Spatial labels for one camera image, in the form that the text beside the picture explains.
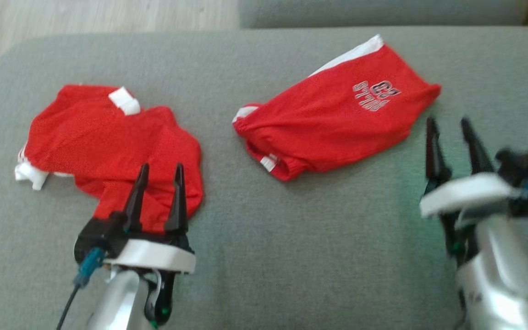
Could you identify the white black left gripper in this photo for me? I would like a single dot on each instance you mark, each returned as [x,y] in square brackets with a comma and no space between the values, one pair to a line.
[154,256]

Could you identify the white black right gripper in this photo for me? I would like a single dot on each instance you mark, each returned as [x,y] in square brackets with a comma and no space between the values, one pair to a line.
[465,192]

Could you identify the red shirt with white sleeves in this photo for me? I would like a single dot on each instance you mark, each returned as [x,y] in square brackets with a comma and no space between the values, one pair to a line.
[108,137]

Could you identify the red shorts with print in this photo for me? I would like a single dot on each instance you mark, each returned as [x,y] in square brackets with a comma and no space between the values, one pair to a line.
[328,119]

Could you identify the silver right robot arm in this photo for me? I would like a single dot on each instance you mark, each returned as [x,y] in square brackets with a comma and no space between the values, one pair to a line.
[507,284]

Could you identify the grey fabric sofa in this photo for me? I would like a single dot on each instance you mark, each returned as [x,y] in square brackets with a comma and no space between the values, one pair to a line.
[291,229]

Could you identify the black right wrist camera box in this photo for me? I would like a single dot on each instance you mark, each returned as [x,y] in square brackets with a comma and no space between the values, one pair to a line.
[518,167]

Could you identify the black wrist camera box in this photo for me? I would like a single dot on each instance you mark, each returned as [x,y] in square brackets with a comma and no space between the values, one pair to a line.
[92,238]
[518,167]

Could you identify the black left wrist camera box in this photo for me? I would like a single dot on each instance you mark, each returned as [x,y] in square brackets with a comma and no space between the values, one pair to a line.
[92,238]

